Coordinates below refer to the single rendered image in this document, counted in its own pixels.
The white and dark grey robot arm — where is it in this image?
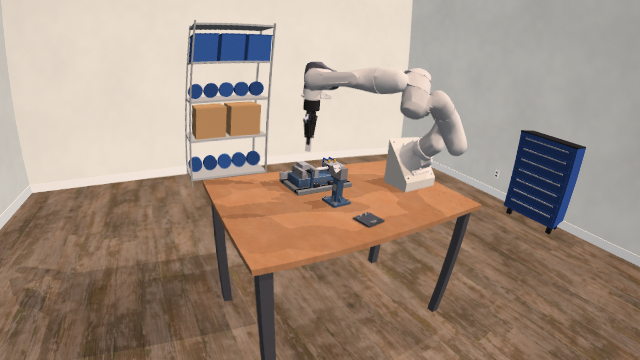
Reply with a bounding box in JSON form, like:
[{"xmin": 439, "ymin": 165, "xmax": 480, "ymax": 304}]
[{"xmin": 301, "ymin": 62, "xmax": 467, "ymax": 176}]

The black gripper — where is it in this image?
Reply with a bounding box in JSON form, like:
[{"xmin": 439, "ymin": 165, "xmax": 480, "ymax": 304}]
[{"xmin": 303, "ymin": 99, "xmax": 320, "ymax": 152}]

